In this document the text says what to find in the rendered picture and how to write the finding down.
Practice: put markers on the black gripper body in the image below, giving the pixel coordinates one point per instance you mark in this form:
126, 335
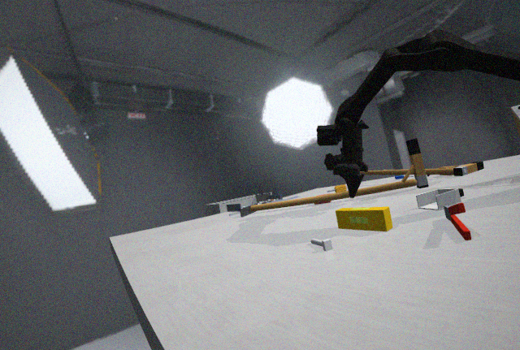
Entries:
353, 161

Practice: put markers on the long tan scraper with black blade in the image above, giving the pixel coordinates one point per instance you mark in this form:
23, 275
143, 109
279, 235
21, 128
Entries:
417, 168

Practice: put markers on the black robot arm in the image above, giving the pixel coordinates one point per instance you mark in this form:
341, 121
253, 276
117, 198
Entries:
437, 51

